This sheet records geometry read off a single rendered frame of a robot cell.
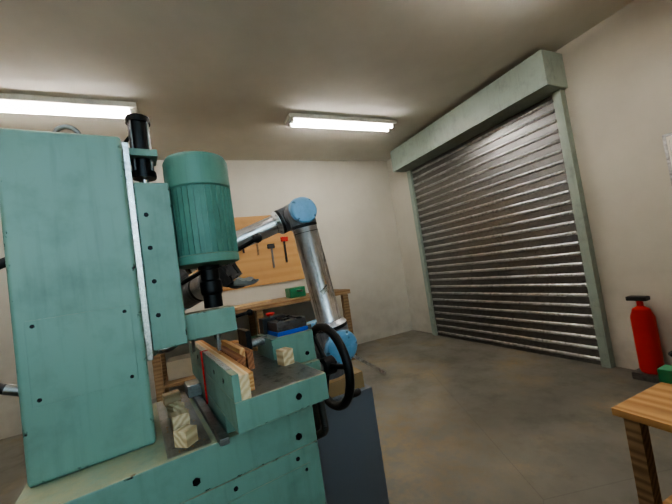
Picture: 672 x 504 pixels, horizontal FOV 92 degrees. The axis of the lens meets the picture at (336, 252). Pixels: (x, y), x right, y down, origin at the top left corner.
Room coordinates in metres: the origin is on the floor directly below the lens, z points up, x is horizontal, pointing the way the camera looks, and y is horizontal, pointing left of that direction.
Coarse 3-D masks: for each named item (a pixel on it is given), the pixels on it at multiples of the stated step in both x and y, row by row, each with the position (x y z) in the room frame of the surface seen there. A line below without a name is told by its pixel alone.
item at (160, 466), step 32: (160, 416) 0.92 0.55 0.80; (192, 416) 0.89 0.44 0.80; (288, 416) 0.81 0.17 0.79; (160, 448) 0.73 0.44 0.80; (192, 448) 0.71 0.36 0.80; (224, 448) 0.73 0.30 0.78; (256, 448) 0.77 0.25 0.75; (288, 448) 0.81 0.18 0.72; (64, 480) 0.66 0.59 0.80; (96, 480) 0.64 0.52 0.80; (128, 480) 0.64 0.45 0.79; (160, 480) 0.66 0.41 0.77; (192, 480) 0.69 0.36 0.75; (224, 480) 0.73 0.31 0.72
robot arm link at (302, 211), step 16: (288, 208) 1.38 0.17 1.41; (304, 208) 1.37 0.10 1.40; (304, 224) 1.38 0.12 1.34; (304, 240) 1.39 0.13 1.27; (320, 240) 1.43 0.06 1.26; (304, 256) 1.40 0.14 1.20; (320, 256) 1.41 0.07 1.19; (304, 272) 1.43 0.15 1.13; (320, 272) 1.40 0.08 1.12; (320, 288) 1.41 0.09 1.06; (320, 304) 1.41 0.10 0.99; (336, 304) 1.45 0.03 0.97; (320, 320) 1.43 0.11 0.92; (336, 320) 1.43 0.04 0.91; (320, 336) 1.42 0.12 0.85; (352, 336) 1.42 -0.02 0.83; (336, 352) 1.39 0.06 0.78; (352, 352) 1.42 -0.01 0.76
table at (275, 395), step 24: (192, 360) 1.13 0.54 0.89; (264, 360) 0.96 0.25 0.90; (312, 360) 1.00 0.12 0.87; (216, 384) 0.80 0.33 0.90; (264, 384) 0.74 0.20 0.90; (288, 384) 0.72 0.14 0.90; (312, 384) 0.75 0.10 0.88; (240, 408) 0.66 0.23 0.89; (264, 408) 0.69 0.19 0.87; (288, 408) 0.71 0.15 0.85; (240, 432) 0.66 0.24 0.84
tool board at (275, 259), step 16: (240, 224) 4.13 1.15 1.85; (272, 240) 4.29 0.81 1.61; (288, 240) 4.38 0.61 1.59; (240, 256) 4.11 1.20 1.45; (256, 256) 4.19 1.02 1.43; (272, 256) 4.26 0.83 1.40; (288, 256) 4.37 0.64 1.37; (256, 272) 4.18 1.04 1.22; (272, 272) 4.27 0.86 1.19; (288, 272) 4.36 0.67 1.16; (224, 288) 4.01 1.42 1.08; (240, 288) 4.09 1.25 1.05
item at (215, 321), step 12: (192, 312) 0.92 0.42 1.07; (204, 312) 0.90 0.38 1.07; (216, 312) 0.92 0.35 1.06; (228, 312) 0.93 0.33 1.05; (192, 324) 0.88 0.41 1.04; (204, 324) 0.90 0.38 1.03; (216, 324) 0.91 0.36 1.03; (228, 324) 0.93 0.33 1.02; (192, 336) 0.88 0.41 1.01; (204, 336) 0.90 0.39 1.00; (216, 336) 0.94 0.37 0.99
